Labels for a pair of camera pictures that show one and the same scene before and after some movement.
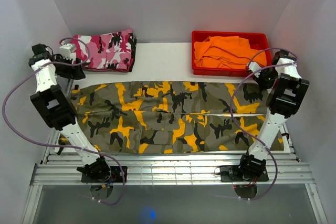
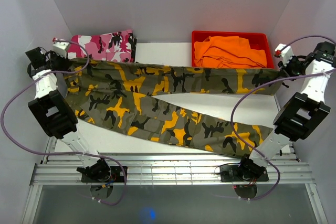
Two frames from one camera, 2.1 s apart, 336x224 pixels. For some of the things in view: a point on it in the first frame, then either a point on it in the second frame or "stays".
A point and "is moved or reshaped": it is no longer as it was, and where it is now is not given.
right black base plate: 232,173 stays
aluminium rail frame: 60,168 stays
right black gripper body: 267,77 to 294,67
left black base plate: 116,176 stays
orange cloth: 230,52 stays
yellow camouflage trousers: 167,117 is moved or reshaped
